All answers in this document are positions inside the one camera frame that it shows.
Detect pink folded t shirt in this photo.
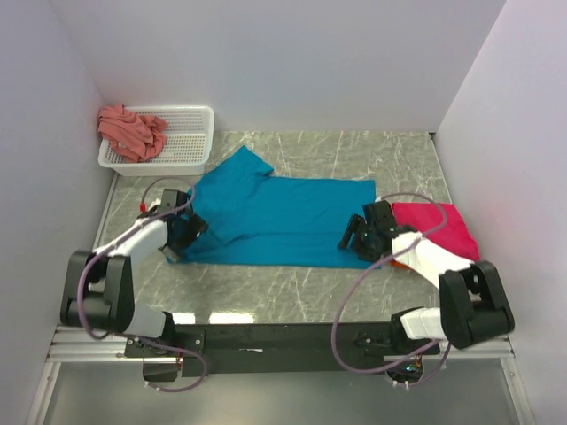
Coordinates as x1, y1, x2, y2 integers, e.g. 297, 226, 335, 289
392, 202, 481, 261

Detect white plastic basket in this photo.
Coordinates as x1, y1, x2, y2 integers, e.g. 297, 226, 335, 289
98, 105, 214, 176

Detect blue t shirt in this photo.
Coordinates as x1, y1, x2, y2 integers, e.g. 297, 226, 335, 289
181, 147, 377, 269

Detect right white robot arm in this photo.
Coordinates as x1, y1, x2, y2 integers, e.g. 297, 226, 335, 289
338, 199, 516, 353

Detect salmon crumpled t shirt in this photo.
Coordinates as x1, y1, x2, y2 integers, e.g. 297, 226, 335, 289
98, 104, 168, 163

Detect orange folded t shirt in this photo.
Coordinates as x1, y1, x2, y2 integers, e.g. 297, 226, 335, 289
390, 260, 411, 270

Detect black base beam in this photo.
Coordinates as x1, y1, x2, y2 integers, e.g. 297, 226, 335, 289
123, 321, 442, 383

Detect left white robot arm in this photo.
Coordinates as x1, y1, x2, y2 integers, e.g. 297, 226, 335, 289
60, 189, 208, 356

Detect aluminium rail frame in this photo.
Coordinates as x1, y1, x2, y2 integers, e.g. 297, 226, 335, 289
46, 327, 515, 363

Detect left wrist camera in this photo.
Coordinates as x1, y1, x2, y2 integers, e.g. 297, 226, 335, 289
138, 198, 160, 219

